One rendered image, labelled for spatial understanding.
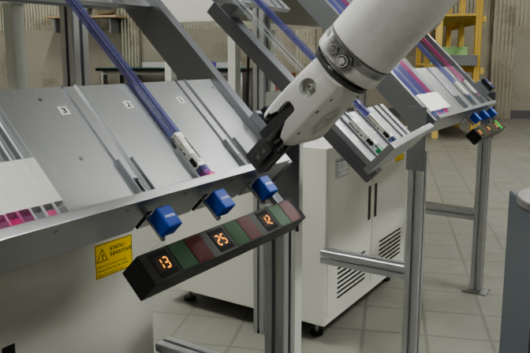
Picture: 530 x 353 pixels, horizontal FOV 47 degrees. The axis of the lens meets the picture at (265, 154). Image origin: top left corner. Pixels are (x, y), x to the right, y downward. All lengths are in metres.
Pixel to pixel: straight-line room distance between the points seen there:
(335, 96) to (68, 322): 0.65
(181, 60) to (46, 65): 9.75
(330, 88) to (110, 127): 0.30
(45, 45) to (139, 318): 9.70
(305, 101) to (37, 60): 10.28
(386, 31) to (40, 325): 0.73
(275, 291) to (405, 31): 0.58
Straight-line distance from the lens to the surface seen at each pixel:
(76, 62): 1.33
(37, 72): 10.91
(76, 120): 0.80
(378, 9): 0.66
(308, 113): 0.69
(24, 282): 1.05
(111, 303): 1.19
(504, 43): 9.34
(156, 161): 0.82
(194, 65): 1.08
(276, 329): 1.11
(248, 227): 0.85
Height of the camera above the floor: 0.89
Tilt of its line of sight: 9 degrees down
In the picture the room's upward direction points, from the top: straight up
